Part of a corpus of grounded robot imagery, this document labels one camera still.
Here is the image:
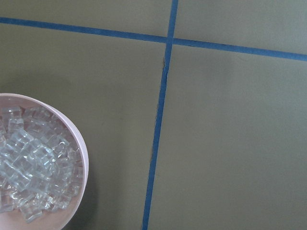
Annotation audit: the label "pink bowl of ice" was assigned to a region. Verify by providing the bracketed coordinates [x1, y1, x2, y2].
[0, 93, 88, 230]

